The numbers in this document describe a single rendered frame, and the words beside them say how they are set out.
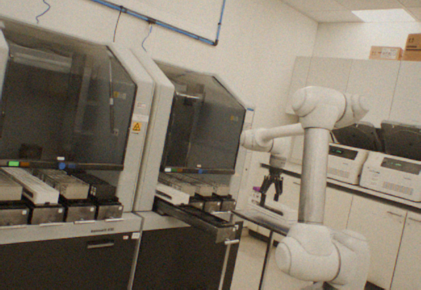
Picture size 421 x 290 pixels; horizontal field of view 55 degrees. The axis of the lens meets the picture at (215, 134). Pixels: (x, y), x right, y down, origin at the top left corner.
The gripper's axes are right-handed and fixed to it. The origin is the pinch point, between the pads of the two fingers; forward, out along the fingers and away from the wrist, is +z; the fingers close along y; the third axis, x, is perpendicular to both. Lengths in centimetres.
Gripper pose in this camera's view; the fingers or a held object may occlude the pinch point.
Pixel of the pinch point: (268, 202)
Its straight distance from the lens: 226.1
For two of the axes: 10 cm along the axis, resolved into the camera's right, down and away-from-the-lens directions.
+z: -1.9, 9.8, 0.5
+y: 7.5, 1.1, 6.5
